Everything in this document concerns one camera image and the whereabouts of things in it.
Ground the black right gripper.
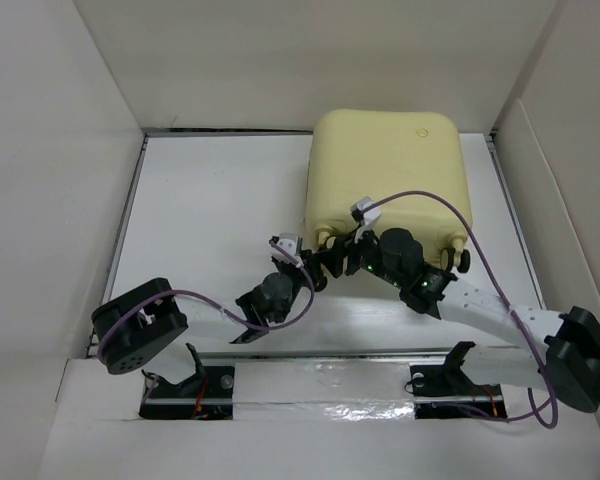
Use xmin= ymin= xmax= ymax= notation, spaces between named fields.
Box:
xmin=312 ymin=224 xmax=404 ymax=290

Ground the pale yellow hard-shell suitcase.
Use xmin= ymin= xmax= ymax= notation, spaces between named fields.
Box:
xmin=304 ymin=109 xmax=473 ymax=273

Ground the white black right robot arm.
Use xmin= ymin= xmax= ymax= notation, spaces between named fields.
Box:
xmin=315 ymin=228 xmax=600 ymax=413

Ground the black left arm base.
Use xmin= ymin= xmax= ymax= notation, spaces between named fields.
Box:
xmin=139 ymin=343 xmax=235 ymax=421

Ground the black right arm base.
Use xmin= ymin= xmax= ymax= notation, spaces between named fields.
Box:
xmin=404 ymin=341 xmax=508 ymax=420

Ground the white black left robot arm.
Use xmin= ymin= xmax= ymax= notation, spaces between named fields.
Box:
xmin=91 ymin=260 xmax=327 ymax=375

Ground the silver foil tape strip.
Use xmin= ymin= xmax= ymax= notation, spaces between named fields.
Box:
xmin=232 ymin=359 xmax=415 ymax=422

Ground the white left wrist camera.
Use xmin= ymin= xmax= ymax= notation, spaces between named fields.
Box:
xmin=270 ymin=233 xmax=303 ymax=266

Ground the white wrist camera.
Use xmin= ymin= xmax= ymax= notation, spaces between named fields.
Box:
xmin=270 ymin=233 xmax=303 ymax=266
xmin=350 ymin=196 xmax=382 ymax=243

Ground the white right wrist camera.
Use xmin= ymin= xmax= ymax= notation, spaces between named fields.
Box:
xmin=350 ymin=196 xmax=382 ymax=243

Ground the aluminium front rail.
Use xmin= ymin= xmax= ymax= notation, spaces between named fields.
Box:
xmin=87 ymin=347 xmax=561 ymax=362

